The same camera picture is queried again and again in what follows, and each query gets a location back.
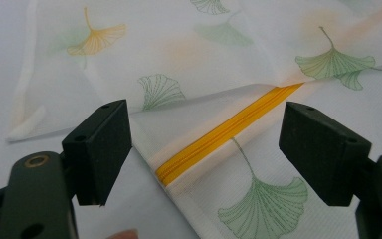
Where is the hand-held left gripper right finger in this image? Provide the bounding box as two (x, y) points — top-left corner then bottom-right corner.
(279, 101), (373, 207)

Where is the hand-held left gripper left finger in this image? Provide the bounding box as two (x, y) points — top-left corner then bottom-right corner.
(61, 99), (133, 207)

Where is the white leaf-print mesh laundry bag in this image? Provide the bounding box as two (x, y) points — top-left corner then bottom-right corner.
(6, 0), (382, 239)

